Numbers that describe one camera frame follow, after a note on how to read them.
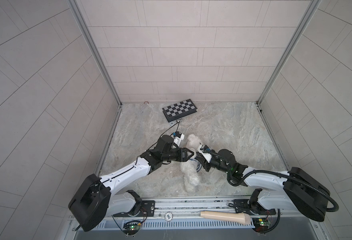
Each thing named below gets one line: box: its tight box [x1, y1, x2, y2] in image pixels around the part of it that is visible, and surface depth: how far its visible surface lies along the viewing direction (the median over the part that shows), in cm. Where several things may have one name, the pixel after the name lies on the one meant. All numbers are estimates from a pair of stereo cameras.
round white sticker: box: [164, 211, 174, 222], surface depth 71 cm
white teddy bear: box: [180, 134, 201, 193], surface depth 75 cm
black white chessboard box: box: [162, 98, 198, 123], surface depth 111 cm
